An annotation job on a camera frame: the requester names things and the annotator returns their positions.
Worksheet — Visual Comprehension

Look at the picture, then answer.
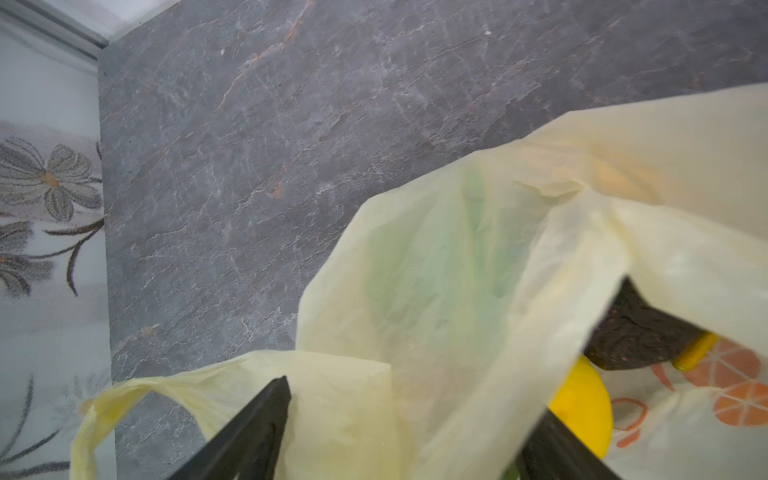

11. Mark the dark brown fake fruit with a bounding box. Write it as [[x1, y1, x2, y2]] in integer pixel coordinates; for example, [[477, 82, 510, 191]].
[[583, 278, 703, 371]]

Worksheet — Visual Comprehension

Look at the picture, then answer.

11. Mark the yellow fake lemon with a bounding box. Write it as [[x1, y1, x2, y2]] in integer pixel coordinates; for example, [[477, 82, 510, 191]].
[[548, 356, 613, 459]]

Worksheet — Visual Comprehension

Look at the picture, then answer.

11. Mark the pale yellow plastic bag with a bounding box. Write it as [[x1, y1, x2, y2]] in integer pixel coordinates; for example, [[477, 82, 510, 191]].
[[70, 84, 767, 479]]

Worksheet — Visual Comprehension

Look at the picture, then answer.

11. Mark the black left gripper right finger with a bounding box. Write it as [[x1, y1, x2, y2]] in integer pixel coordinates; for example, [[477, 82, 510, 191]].
[[516, 410, 620, 480]]

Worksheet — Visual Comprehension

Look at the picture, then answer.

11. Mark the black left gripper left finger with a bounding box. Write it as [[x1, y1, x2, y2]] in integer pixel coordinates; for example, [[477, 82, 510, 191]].
[[169, 377, 291, 480]]

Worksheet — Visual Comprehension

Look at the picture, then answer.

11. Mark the yellow fake banana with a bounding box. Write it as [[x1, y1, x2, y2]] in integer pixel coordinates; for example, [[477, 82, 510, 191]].
[[672, 332, 719, 372]]

